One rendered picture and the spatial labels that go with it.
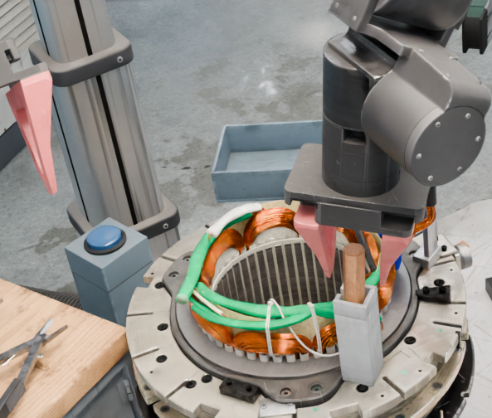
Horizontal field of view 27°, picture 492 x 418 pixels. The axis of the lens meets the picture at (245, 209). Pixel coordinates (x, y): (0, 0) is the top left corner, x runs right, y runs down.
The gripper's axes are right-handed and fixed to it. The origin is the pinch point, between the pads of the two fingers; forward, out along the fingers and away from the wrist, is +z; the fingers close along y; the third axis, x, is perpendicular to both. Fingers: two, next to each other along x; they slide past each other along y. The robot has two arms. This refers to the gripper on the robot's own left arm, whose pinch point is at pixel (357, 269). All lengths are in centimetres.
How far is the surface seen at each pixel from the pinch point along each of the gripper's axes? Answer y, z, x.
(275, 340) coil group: -6.6, 8.6, -0.9
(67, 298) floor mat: -98, 131, 120
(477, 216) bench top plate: 6, 42, 65
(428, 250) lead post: 4.2, 9.1, 14.6
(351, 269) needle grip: -0.3, -0.5, -0.8
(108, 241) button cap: -32.3, 20.2, 21.2
